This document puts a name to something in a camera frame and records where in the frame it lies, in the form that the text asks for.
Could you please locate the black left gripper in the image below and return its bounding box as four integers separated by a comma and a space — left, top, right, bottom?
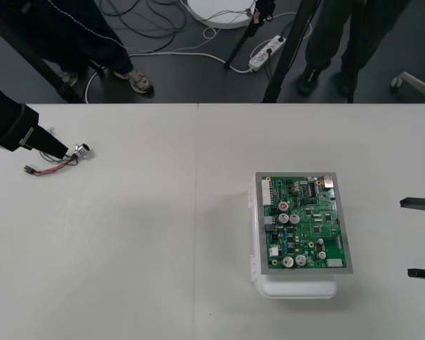
0, 79, 71, 159

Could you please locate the cable bundle with metal plug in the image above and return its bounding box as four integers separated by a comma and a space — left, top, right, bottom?
23, 141, 95, 176

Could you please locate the thick black stand leg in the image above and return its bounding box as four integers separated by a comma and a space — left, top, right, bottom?
0, 0, 86, 104

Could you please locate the person in pale shoes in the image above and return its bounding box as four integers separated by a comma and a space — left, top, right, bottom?
21, 0, 155, 95

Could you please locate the white caster leg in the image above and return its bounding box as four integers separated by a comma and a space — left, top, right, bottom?
390, 71, 425, 104

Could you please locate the slim black stand leg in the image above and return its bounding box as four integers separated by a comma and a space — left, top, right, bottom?
223, 0, 277, 71

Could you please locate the white round base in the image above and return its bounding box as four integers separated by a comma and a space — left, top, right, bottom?
186, 0, 258, 30

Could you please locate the person in black shoes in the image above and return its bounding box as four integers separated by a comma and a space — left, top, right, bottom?
295, 0, 397, 97

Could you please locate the white power strip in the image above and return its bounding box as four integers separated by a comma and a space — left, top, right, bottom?
248, 35, 288, 72

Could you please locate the white braided cord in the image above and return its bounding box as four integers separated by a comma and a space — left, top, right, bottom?
47, 0, 220, 54

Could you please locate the green circuit board grey frame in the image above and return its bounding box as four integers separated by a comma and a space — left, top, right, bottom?
254, 171, 354, 276

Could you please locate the dark floor cable tangle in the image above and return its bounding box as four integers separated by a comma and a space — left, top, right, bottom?
101, 0, 213, 54

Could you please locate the white power cable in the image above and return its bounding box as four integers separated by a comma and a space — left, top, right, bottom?
84, 49, 256, 104

